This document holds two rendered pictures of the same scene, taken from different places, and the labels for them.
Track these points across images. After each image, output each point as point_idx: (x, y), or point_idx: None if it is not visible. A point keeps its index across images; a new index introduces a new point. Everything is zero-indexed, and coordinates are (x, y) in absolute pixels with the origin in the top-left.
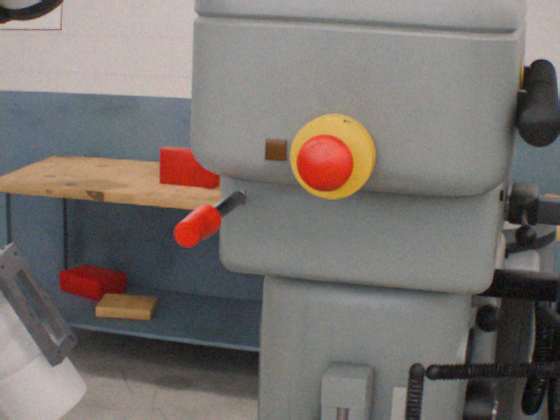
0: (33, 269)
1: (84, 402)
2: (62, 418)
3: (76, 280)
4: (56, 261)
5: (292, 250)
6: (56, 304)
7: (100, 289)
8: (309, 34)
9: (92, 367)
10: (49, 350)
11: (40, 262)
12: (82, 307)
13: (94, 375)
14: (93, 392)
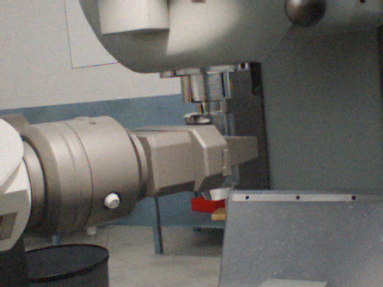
0: (177, 202)
1: (202, 272)
2: (185, 281)
3: (201, 202)
4: (190, 195)
5: None
6: (188, 217)
7: (215, 206)
8: None
9: (210, 253)
10: None
11: (181, 198)
12: (204, 217)
13: (211, 257)
14: (209, 266)
